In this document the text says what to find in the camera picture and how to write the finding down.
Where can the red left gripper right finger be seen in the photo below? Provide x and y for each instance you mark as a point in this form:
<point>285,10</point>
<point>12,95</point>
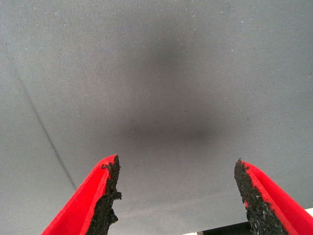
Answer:
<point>276,210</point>

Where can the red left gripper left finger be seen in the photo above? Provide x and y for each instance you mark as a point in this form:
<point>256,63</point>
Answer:
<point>80,210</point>

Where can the dark grey table cloth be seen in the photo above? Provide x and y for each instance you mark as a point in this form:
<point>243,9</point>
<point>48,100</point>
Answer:
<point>156,73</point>

